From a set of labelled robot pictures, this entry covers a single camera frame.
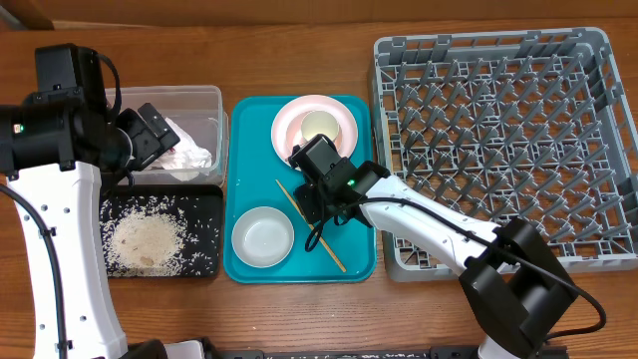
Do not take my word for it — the wooden chopstick plain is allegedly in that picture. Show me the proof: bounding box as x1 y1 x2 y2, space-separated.
275 179 347 273

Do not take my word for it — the white napkin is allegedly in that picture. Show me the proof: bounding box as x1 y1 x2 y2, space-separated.
151 118 212 181

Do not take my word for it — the white paper cup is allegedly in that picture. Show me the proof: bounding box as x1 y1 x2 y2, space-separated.
300 111 340 142

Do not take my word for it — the grey bowl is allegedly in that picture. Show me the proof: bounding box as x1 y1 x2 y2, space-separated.
231 206 295 268

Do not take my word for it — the pile of rice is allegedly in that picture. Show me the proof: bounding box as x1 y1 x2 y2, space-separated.
99 194 220 278

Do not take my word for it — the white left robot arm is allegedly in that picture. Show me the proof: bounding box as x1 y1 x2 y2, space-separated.
1 44 178 358

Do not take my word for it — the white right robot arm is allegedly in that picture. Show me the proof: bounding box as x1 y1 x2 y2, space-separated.
288 135 577 358

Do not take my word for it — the grey dishwasher rack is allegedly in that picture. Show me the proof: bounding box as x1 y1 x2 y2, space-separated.
371 27 637 273

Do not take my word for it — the clear plastic bin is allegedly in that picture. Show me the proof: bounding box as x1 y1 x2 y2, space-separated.
122 85 229 186

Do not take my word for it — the pink plate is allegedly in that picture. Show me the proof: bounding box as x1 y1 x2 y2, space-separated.
271 95 358 167

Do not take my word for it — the pink small bowl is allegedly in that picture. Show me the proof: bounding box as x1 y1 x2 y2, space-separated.
286 112 342 150

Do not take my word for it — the teal plastic tray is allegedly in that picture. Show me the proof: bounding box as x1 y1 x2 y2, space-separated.
223 96 377 284

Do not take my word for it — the black rectangular tray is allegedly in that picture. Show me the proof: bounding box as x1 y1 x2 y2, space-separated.
98 183 224 279

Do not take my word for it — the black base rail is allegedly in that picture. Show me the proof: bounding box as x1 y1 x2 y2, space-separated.
124 336 569 359

